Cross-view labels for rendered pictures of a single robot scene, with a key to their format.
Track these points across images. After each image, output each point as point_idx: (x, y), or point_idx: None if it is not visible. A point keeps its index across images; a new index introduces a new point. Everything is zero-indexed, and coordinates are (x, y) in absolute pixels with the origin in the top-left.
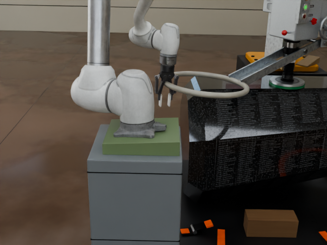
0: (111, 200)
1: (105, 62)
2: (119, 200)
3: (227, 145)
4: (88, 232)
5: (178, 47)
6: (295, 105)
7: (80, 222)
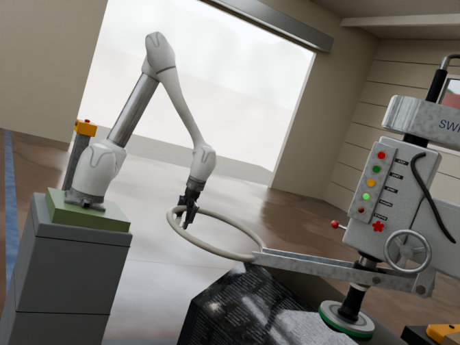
0: (24, 237)
1: (112, 139)
2: (24, 239)
3: (204, 322)
4: (107, 326)
5: (200, 172)
6: (309, 343)
7: (121, 320)
